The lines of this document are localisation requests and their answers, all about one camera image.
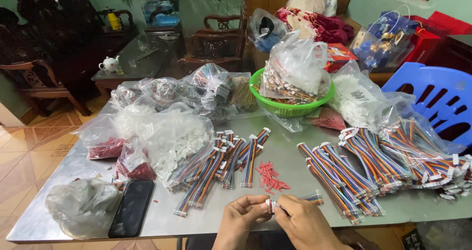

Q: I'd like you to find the person's right hand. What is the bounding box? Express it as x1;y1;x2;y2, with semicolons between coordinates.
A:
273;195;350;250

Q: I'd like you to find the person's left hand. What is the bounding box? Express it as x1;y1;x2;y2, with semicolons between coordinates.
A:
213;194;275;248

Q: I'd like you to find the short rainbow ribbon cable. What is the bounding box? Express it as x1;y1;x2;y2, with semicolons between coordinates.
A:
265;190;324;214

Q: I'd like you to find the pile of small red connectors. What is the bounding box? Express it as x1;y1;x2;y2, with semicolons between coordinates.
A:
255;161;291;195

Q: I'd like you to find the brown cardboard box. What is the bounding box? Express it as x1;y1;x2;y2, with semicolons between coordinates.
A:
332;222;418;250

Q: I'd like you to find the large bag of white connectors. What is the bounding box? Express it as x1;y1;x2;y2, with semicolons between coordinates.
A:
114;102;215;190

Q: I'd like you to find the black smartphone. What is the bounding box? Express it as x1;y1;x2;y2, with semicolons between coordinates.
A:
108;179;155;239

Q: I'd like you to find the flat bag of pink parts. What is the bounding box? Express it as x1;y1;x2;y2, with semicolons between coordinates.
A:
307;107;347;132

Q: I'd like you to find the small bag of red connectors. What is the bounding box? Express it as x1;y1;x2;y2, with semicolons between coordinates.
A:
115;139;158;181

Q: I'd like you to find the green plastic basket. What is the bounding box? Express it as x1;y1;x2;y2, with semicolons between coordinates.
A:
249;67;336;118

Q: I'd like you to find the labelled bag of white connectors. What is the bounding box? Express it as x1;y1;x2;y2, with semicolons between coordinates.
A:
327;61;406;130

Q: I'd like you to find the crumpled empty clear plastic bag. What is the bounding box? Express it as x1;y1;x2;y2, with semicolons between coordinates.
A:
44;178;124;240

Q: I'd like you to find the clear bag of red connectors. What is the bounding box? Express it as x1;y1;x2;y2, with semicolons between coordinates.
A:
71;114;127;161

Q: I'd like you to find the red printed cardboard box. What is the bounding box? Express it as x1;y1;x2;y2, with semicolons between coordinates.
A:
324;43;359;74

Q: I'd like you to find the carved dark wooden chair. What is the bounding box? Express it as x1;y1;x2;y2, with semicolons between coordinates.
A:
177;14;248;74

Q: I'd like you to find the glass-topped wooden coffee table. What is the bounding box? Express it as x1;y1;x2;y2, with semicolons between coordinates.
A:
91;32;186;96

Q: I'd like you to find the clear bag with black item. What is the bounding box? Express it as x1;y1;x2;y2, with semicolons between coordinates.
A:
247;8;289;54

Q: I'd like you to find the blue plastic chair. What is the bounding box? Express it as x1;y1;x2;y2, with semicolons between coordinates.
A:
381;61;472;148

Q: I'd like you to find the white teapot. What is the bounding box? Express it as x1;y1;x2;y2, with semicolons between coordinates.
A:
98;55;121;73

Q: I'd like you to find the red floral blanket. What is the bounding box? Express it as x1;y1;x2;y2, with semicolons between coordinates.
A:
274;7;355;46

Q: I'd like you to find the blue wrapped gift basket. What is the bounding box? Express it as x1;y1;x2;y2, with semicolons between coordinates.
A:
350;10;419;73

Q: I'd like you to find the red gift bag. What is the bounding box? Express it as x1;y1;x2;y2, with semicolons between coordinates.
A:
403;11;472;65

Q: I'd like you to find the yellow spray bottle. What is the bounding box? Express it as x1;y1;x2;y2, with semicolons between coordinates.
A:
106;8;123;32

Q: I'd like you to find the brown wooden armchair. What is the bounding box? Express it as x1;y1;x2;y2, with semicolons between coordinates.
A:
0;59;93;118

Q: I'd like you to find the dark carved wooden bench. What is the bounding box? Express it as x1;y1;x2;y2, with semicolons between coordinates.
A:
0;0;104;64

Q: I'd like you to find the spread heap of rainbow cables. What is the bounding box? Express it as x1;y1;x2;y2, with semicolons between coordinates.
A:
173;128;271;218

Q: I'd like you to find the bundled heap of rainbow cables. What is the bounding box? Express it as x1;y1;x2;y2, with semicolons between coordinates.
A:
297;128;414;225

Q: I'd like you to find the bundle of yellow green wires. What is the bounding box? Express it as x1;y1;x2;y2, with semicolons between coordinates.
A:
230;75;259;114

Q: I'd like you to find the heap of clear cable bags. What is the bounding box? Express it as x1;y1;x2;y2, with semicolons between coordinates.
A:
110;63;255;125

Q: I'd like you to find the clear bag of rainbow cables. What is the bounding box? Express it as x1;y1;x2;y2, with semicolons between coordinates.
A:
379;117;472;201

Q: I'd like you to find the bag of orange white cables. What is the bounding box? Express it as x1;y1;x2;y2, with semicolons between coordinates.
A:
260;30;332;105

